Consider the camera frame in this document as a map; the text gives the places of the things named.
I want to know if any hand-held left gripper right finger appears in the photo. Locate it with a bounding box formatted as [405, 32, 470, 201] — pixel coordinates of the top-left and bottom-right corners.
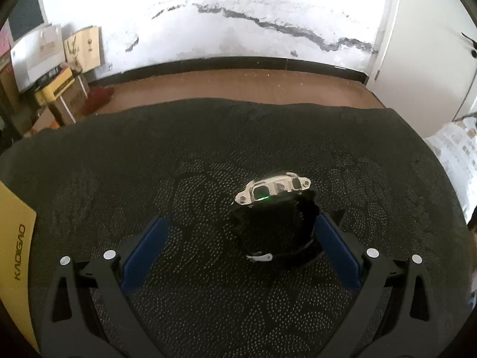
[316, 212, 437, 358]

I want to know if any black wrist watch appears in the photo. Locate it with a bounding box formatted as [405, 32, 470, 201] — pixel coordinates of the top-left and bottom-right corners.
[228, 172, 346, 270]

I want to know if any red cloth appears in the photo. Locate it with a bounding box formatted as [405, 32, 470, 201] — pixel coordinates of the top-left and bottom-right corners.
[82, 87, 115, 115]

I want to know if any dark patterned blanket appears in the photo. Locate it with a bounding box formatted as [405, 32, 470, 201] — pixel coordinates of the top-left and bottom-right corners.
[0, 98, 471, 358]

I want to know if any yellow and black carton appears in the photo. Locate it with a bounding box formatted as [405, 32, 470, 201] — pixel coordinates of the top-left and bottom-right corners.
[33, 68, 76, 107]

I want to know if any white framed monitor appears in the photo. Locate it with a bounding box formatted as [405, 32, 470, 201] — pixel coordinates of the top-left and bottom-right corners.
[7, 0, 48, 45]

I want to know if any white door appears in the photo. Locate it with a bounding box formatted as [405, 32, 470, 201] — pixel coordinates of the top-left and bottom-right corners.
[367, 0, 477, 121]

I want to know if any patterned white fabric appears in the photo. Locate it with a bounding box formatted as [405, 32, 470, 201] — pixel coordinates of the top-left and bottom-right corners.
[423, 114, 477, 225]

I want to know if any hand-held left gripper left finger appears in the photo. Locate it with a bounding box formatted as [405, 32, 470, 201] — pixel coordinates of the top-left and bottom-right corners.
[41, 214, 170, 358]

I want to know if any yellow cardboard storage box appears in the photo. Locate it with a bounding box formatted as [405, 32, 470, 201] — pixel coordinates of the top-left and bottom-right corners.
[0, 181, 40, 354]

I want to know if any brown cardboard box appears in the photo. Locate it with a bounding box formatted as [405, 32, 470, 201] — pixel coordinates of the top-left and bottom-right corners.
[48, 76, 91, 125]

